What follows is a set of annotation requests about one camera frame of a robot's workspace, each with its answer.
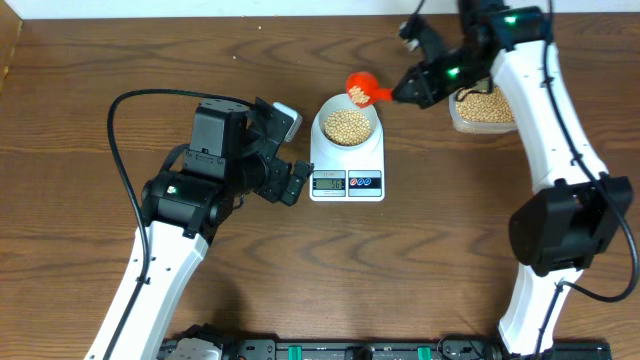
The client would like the grey bowl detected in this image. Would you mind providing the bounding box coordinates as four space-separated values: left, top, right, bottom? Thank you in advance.
318 94 378 147

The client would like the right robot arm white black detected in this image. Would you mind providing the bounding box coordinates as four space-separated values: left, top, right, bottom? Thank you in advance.
391 1 634 359

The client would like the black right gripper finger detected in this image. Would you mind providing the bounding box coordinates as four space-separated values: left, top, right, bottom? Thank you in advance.
392 93 424 109
392 69 422 98

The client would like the clear plastic container of beans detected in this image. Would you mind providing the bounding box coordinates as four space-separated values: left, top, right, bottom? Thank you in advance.
448 78 517 135

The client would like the red measuring scoop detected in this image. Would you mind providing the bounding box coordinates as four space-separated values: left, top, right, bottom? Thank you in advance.
346 72 393 108

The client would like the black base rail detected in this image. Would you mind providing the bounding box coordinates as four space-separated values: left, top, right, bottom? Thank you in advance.
157 323 614 360

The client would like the white digital kitchen scale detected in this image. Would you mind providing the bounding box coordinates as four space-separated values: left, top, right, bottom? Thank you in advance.
309 112 385 202

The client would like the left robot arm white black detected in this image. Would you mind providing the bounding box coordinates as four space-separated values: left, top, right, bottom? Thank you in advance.
87 98 313 359

